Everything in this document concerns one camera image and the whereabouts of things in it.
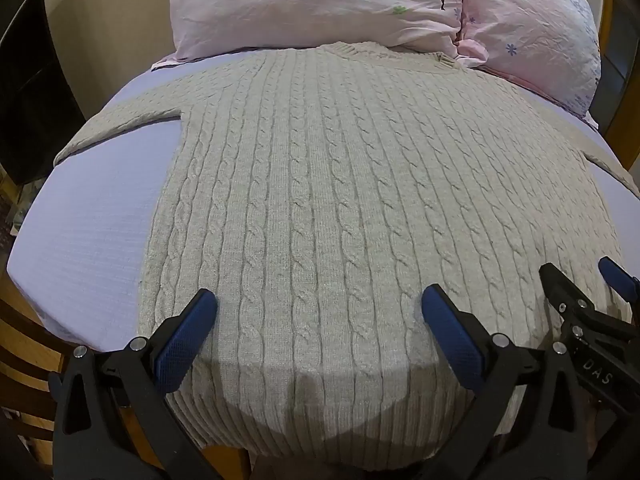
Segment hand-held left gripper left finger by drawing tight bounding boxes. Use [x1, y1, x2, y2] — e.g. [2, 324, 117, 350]
[51, 288, 221, 480]

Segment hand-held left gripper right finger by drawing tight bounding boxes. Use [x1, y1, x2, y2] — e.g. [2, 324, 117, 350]
[421, 283, 594, 480]

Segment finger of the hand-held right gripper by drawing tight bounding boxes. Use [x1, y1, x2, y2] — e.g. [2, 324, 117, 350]
[598, 256, 640, 307]
[538, 262, 639, 348]

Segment grey cable-knit sweater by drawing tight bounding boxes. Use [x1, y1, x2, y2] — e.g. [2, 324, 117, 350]
[52, 41, 640, 472]

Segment lavender bed sheet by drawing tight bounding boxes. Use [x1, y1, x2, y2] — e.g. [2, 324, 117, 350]
[7, 46, 610, 357]

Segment wooden headboard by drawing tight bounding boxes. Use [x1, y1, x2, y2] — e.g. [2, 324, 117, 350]
[597, 0, 640, 173]

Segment pink floral pillow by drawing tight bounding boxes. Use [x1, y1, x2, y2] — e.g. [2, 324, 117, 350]
[150, 0, 467, 72]
[456, 0, 604, 130]

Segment dark cabinet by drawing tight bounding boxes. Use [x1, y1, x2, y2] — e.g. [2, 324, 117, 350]
[0, 0, 87, 187]

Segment wooden slatted bed frame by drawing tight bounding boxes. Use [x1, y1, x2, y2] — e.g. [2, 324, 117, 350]
[0, 265, 68, 443]

